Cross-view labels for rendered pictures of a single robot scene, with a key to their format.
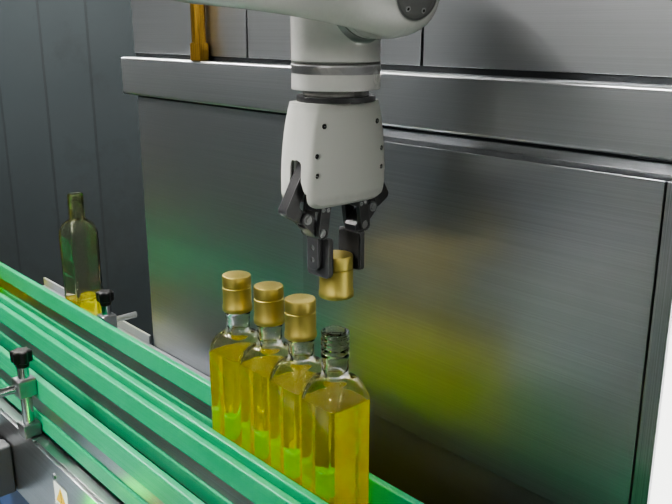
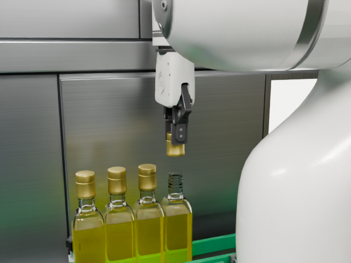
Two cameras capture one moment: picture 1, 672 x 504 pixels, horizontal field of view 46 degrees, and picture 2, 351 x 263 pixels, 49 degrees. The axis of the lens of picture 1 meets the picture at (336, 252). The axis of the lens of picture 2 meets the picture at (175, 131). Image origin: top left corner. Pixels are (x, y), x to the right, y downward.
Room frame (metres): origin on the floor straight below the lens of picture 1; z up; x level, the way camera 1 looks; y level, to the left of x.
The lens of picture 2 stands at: (0.49, 0.67, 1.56)
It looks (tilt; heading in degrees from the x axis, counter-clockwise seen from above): 13 degrees down; 292
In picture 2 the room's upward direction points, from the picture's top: straight up
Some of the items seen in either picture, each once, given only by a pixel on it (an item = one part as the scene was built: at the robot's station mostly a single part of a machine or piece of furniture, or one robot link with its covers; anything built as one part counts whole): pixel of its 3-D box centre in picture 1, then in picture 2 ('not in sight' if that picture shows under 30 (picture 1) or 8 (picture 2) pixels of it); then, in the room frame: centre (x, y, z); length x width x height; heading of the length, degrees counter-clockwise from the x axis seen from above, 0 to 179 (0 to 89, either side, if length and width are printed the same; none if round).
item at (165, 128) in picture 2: (359, 233); (170, 121); (0.79, -0.02, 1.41); 0.03 x 0.03 x 0.07; 42
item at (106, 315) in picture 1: (118, 325); not in sight; (1.29, 0.38, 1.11); 0.07 x 0.04 x 0.13; 132
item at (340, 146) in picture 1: (336, 144); (175, 74); (0.76, 0.00, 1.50); 0.10 x 0.07 x 0.11; 132
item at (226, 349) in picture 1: (241, 409); (89, 260); (0.89, 0.12, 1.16); 0.06 x 0.06 x 0.21; 43
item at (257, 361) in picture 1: (271, 425); (119, 254); (0.85, 0.08, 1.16); 0.06 x 0.06 x 0.21; 41
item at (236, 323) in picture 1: (237, 309); (86, 195); (0.89, 0.12, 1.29); 0.03 x 0.03 x 0.05
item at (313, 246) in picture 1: (310, 244); (181, 128); (0.74, 0.02, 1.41); 0.03 x 0.03 x 0.07; 42
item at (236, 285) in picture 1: (237, 291); (85, 184); (0.89, 0.12, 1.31); 0.04 x 0.04 x 0.04
